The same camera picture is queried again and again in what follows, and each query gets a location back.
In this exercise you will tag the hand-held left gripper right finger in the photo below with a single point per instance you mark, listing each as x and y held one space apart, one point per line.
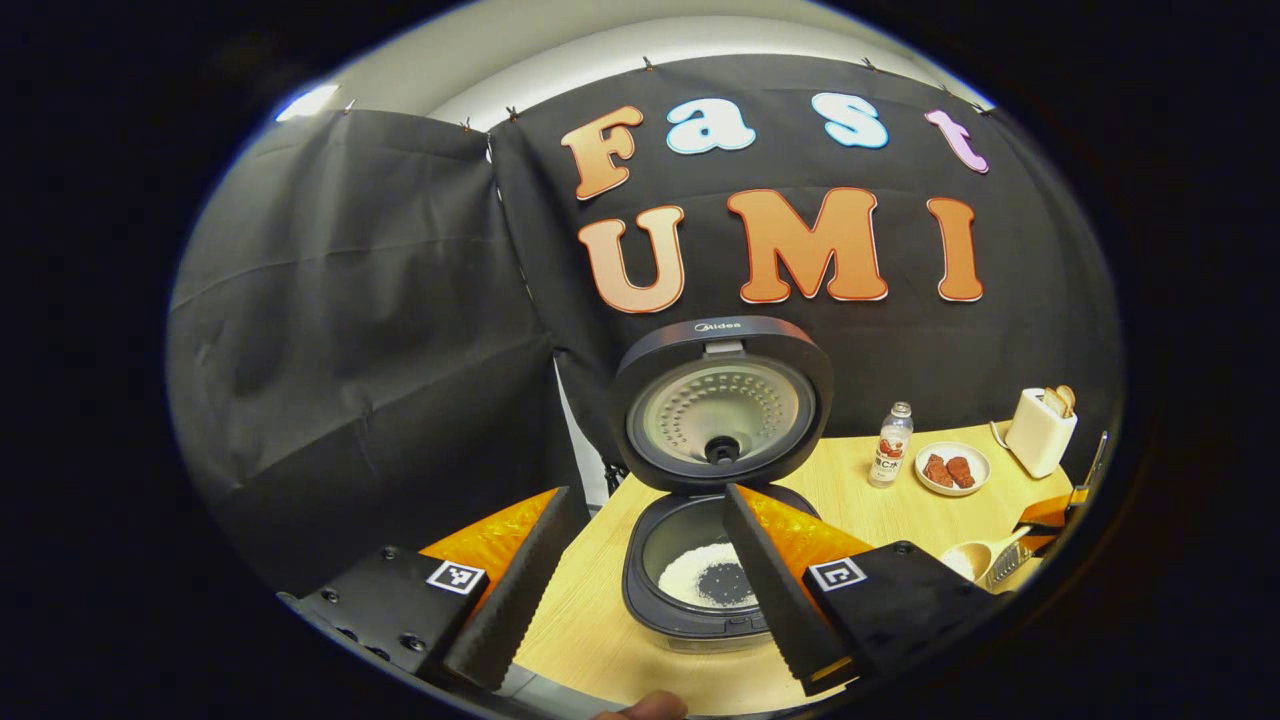
765 590

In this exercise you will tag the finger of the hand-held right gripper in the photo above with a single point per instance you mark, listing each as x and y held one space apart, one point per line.
1050 520

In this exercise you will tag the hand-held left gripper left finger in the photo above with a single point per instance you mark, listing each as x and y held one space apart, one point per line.
520 600

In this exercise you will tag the white rice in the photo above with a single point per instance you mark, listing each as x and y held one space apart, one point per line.
685 575

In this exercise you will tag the wooden spoon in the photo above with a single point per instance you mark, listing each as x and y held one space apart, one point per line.
968 560

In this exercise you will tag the black silver rice cooker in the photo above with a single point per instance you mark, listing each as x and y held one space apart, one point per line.
720 350

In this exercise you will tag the white toaster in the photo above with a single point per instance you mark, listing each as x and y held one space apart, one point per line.
1035 440

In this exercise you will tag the white round plate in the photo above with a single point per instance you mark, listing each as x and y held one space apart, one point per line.
978 455

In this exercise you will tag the red steak piece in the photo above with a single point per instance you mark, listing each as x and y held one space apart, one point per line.
937 470
961 472

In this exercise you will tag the toast bread slice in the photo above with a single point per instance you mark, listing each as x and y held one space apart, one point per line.
1053 402
1068 398

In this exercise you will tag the clear drink bottle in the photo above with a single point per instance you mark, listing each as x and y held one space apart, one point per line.
888 455

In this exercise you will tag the black backdrop cloth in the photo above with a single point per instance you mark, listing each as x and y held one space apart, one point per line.
380 350

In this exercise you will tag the ceiling light panel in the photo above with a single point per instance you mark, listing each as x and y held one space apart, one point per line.
306 101

